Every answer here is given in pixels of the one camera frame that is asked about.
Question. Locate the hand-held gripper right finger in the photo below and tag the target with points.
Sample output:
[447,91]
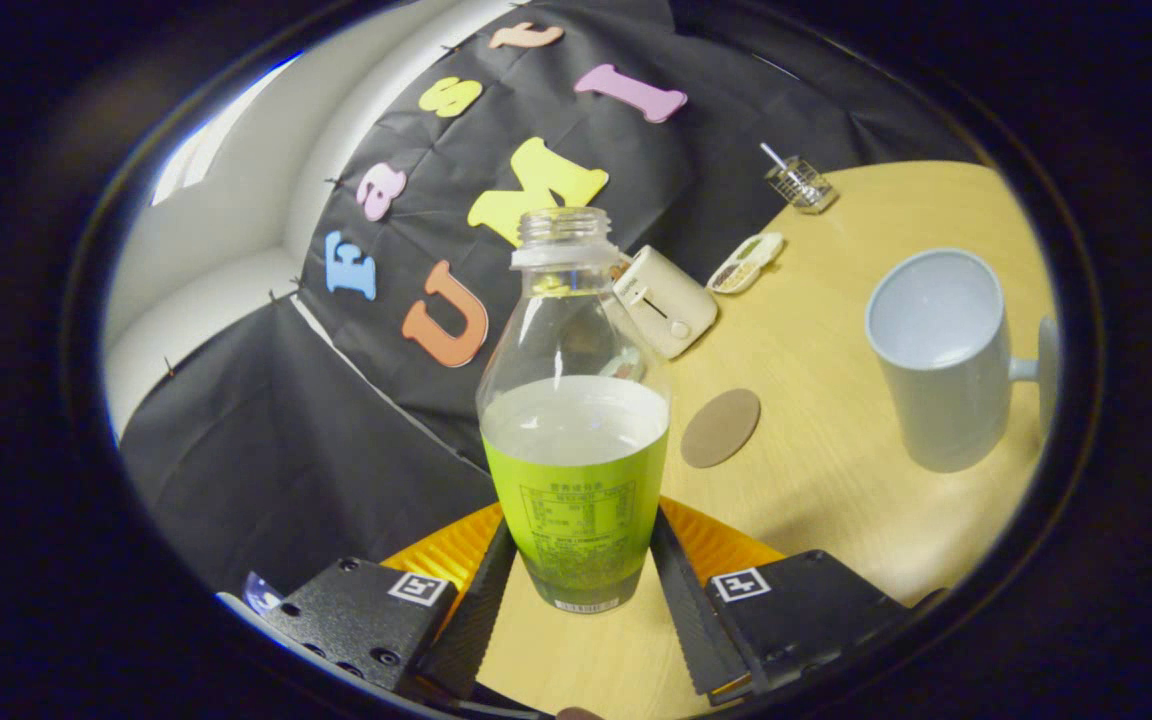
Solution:
[696,620]

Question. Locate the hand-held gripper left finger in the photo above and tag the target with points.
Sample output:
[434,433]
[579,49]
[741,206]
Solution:
[481,610]

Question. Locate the clear juice bottle green label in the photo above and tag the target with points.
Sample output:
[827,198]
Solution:
[576,480]

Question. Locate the round brown coaster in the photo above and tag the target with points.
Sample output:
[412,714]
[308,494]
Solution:
[721,428]

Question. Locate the pale grey cup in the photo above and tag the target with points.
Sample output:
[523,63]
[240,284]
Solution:
[946,400]

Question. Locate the wooden table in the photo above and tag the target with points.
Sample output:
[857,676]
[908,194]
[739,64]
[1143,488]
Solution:
[816,500]

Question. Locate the cream toaster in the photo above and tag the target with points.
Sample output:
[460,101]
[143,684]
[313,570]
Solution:
[671,305]

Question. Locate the white divided tray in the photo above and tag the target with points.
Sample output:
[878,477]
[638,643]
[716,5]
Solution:
[746,263]

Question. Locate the white utensil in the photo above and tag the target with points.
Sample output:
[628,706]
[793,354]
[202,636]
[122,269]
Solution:
[774,155]

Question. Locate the ceiling light panel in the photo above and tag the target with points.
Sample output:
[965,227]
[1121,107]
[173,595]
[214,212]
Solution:
[191,160]

